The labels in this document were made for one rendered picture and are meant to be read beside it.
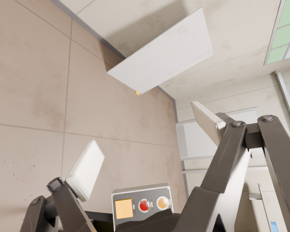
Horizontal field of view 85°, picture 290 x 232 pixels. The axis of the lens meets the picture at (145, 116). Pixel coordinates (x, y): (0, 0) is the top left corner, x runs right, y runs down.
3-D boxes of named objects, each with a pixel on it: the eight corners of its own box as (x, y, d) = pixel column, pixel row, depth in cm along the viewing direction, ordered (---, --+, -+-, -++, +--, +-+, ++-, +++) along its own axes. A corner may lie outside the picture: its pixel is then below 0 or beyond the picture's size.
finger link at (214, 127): (216, 125, 12) (225, 121, 12) (189, 101, 19) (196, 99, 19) (224, 155, 13) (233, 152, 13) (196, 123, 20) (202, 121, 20)
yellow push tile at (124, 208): (116, 219, 71) (132, 216, 71) (114, 201, 72) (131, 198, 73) (116, 217, 72) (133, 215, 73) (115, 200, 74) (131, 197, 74)
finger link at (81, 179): (89, 201, 15) (81, 203, 15) (105, 157, 21) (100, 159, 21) (71, 177, 14) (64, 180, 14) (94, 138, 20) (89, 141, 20)
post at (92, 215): (32, 211, 125) (151, 227, 75) (35, 205, 128) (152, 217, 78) (37, 211, 128) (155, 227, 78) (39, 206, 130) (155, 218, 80)
